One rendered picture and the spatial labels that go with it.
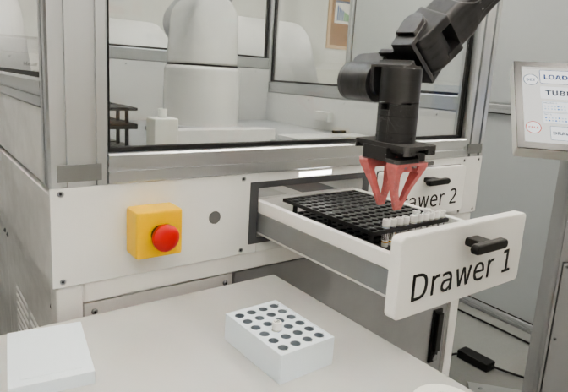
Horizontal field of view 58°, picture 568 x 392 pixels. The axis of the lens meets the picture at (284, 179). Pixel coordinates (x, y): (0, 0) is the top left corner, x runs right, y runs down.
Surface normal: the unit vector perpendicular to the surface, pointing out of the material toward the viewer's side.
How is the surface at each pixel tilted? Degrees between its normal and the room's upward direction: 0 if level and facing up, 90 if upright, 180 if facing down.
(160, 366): 0
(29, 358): 0
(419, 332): 90
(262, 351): 90
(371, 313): 90
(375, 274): 90
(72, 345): 0
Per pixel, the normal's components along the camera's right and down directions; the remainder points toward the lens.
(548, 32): -0.83, 0.06
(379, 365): 0.06, -0.98
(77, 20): 0.59, 0.19
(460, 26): 0.43, 0.46
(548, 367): -0.21, 0.18
